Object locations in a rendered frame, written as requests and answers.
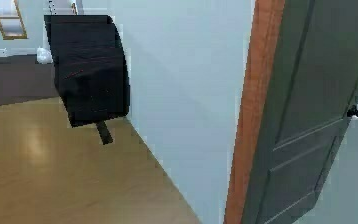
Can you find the white crumpled bag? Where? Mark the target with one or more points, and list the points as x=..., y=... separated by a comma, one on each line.
x=44, y=56

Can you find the grey panelled room door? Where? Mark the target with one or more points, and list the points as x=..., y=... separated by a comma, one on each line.
x=307, y=100

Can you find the dark brown low cabinet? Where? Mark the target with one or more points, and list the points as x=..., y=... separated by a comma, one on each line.
x=18, y=78

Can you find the orange wooden door frame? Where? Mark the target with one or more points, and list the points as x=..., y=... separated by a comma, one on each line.
x=253, y=110

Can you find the black armchair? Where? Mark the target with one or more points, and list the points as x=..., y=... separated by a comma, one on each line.
x=90, y=70

